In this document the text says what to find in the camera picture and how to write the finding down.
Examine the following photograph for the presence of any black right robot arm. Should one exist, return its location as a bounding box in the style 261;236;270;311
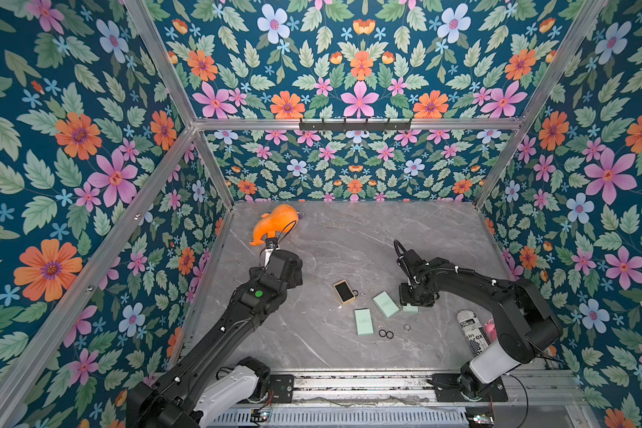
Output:
393;240;563;401

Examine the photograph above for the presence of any pink alarm clock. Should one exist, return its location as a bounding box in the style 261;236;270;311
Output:
483;319;498;342

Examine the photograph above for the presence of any orange plush toy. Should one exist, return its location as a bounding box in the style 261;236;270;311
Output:
249;204;300;246

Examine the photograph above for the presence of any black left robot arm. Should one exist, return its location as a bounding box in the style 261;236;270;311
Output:
127;250;303;427

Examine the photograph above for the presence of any black hook rail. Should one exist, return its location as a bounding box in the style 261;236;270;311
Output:
298;118;412;133

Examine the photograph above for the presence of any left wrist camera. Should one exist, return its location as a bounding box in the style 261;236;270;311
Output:
264;237;278;267

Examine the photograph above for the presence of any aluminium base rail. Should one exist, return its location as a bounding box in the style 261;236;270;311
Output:
154;368;584;410

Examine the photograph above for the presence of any mint green box lid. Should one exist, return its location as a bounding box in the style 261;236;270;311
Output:
354;309;375;336

